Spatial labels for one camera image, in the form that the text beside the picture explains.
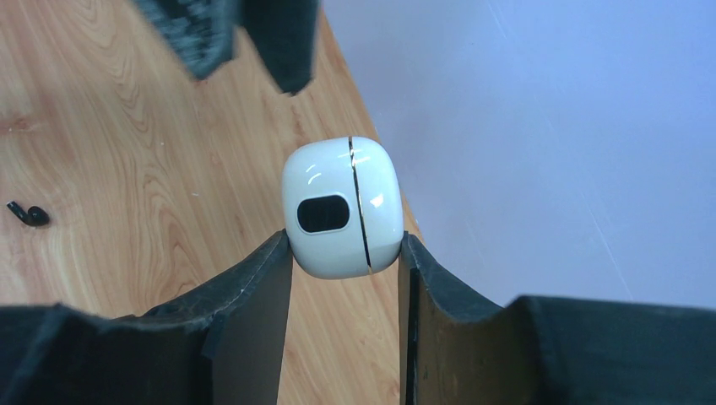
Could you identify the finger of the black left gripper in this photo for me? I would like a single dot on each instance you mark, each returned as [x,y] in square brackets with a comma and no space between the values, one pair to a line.
[200,33]
[284,33]

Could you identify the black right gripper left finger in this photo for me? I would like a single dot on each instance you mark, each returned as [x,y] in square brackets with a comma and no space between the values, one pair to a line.
[220,343]

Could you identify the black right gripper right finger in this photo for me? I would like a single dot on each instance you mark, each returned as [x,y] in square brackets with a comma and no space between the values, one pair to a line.
[458,347]

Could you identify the black earbud left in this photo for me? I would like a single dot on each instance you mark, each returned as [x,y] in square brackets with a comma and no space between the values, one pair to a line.
[32,217]

